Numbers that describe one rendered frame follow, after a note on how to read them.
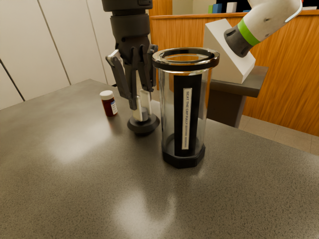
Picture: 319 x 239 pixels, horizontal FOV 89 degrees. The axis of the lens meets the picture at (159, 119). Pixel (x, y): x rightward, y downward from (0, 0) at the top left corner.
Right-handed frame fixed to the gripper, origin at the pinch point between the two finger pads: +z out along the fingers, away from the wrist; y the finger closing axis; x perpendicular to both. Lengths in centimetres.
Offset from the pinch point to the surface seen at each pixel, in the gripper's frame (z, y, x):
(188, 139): -0.2, -3.7, -16.9
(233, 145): 8.0, 8.9, -22.1
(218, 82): 8.3, 44.6, -1.7
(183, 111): -6.3, -4.4, -16.0
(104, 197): 8.2, -19.1, -8.7
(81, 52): 29, 92, 234
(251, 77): 8, 58, -12
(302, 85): 50, 182, -32
